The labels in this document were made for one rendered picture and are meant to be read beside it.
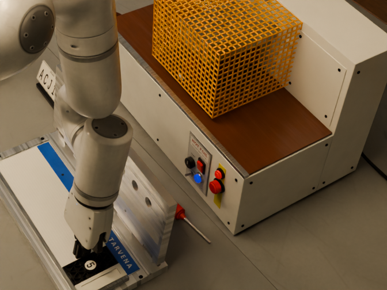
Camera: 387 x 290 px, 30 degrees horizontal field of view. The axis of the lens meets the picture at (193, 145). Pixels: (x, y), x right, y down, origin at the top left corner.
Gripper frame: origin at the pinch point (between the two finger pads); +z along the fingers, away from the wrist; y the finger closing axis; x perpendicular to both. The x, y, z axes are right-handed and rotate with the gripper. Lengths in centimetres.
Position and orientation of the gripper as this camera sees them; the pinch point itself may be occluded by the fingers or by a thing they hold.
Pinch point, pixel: (82, 247)
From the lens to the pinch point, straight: 144.6
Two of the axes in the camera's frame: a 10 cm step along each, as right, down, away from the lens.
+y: 5.6, 6.3, -5.3
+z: -2.4, 7.4, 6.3
